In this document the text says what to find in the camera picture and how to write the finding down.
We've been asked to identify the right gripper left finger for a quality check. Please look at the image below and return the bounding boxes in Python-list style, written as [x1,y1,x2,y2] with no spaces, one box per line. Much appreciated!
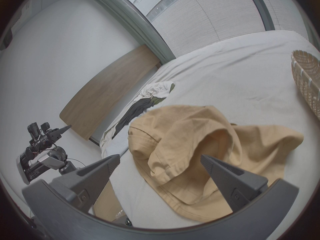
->
[51,154,121,214]

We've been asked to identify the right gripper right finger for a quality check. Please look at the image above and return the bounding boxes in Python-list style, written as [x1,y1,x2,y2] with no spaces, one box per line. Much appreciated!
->
[200,154,269,214]

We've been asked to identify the tan shorts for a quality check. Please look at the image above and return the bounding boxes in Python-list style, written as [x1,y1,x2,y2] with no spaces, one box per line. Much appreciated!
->
[127,105,304,222]

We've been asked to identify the pale grey garment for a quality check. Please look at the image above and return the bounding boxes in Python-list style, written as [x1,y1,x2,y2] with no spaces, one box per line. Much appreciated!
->
[100,113,140,157]

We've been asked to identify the black garment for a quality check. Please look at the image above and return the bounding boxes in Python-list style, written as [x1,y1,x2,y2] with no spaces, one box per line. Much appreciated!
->
[114,98,157,137]

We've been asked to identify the green garment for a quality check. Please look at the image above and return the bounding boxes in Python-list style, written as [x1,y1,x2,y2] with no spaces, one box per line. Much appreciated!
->
[149,83,175,106]

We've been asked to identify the white garment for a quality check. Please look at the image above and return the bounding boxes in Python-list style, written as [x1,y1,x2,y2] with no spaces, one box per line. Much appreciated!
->
[138,82,175,102]

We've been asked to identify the round woven basket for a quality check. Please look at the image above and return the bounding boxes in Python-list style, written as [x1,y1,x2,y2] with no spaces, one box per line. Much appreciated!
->
[291,50,320,121]

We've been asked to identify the grey-green curtain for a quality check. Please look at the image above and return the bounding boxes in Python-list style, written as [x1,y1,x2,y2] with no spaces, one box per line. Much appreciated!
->
[82,0,177,65]

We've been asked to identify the window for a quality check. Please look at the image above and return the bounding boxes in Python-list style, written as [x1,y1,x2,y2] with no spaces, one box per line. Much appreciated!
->
[95,0,313,59]

